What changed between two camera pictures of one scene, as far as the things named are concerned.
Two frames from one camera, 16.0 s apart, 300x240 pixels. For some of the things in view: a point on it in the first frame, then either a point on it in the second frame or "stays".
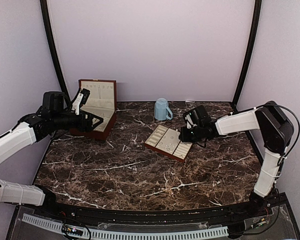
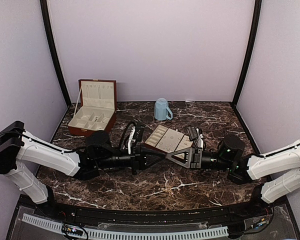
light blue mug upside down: (161, 111) stays
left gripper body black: (82, 127) → (136, 159)
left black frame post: (45, 10) stays
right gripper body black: (195, 136) → (196, 159)
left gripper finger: (101, 119) → (145, 150)
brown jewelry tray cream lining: (167, 140) stays
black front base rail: (247, 212) stays
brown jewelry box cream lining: (102, 101) stays
